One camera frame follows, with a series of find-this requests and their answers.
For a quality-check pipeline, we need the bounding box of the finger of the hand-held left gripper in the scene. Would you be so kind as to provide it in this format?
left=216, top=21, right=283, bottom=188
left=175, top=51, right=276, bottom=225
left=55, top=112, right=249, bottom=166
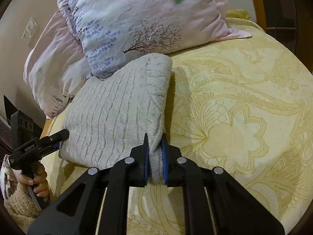
left=40, top=142, right=61, bottom=157
left=37, top=129, right=70, bottom=147

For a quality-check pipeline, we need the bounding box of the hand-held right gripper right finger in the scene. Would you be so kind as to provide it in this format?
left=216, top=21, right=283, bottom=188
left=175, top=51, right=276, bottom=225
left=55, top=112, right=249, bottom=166
left=161, top=133, right=285, bottom=235

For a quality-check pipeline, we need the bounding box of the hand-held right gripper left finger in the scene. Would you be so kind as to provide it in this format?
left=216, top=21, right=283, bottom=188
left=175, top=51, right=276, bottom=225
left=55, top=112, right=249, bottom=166
left=27, top=133, right=150, bottom=235

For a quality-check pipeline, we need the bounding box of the grey cable-knit sweater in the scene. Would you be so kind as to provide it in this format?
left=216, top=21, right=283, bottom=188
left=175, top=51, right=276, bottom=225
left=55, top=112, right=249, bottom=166
left=59, top=53, right=173, bottom=185

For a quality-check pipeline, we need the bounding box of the person's left forearm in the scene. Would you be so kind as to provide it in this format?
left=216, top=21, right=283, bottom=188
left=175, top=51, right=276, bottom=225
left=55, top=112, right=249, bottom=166
left=3, top=188, right=42, bottom=229

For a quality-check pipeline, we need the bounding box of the person's left hand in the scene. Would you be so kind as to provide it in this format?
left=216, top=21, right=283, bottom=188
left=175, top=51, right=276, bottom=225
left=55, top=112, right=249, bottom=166
left=18, top=163, right=49, bottom=197

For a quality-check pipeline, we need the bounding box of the black box with round holes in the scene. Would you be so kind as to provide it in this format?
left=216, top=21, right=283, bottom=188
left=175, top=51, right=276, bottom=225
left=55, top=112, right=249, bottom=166
left=10, top=111, right=42, bottom=148

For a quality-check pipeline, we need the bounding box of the pink floral pillow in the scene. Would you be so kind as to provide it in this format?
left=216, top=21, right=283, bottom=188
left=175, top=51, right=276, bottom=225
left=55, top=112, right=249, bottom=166
left=23, top=10, right=94, bottom=119

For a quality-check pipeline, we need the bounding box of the yellow patterned bedspread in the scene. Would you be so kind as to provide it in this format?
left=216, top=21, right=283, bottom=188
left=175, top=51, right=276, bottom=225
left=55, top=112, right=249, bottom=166
left=39, top=9, right=313, bottom=235

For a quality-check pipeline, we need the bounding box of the blue floral tree-print pillow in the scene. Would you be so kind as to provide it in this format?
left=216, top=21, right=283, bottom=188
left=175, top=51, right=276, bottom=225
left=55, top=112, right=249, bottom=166
left=57, top=0, right=252, bottom=79

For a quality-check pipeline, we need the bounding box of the wooden headboard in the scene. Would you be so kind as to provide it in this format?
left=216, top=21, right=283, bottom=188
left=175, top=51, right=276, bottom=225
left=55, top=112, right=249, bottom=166
left=247, top=0, right=313, bottom=74

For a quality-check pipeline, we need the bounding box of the white wall switch plate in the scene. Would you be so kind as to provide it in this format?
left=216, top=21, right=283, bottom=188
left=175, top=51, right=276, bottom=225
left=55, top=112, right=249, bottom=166
left=22, top=17, right=39, bottom=47

